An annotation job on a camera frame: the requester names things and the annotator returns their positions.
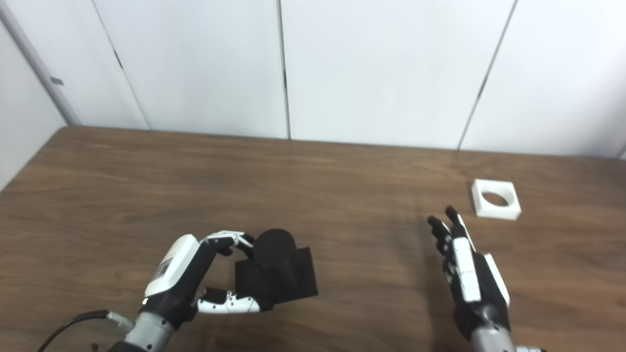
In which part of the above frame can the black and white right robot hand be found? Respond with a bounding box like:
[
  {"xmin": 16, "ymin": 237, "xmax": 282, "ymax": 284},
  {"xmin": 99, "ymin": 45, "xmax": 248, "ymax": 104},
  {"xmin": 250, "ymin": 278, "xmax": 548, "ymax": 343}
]
[{"xmin": 427, "ymin": 206, "xmax": 511, "ymax": 340}]

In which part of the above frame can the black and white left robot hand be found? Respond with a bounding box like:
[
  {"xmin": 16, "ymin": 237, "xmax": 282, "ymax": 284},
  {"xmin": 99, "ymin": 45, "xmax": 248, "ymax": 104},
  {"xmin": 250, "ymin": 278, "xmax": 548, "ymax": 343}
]
[{"xmin": 142, "ymin": 230, "xmax": 262, "ymax": 327}]

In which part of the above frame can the white square piece with hole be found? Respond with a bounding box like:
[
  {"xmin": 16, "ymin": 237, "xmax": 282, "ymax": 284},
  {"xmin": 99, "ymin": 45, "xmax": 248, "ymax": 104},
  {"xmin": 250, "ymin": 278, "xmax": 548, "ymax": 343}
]
[{"xmin": 471, "ymin": 179, "xmax": 522, "ymax": 220}]

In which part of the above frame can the black peg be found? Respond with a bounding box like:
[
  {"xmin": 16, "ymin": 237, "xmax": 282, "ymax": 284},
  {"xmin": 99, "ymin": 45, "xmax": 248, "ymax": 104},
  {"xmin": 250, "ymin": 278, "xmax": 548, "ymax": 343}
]
[{"xmin": 235, "ymin": 228, "xmax": 318, "ymax": 306}]

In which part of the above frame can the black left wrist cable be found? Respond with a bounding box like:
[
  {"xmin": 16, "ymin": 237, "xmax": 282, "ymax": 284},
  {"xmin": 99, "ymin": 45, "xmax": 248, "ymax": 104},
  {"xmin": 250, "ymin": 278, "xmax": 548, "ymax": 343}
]
[{"xmin": 37, "ymin": 309, "xmax": 135, "ymax": 352}]

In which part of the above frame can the grey wall corner post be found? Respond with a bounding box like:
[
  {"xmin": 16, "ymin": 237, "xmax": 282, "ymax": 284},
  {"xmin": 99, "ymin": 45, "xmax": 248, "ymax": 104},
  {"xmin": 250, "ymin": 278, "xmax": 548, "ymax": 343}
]
[{"xmin": 0, "ymin": 0, "xmax": 81, "ymax": 127}]

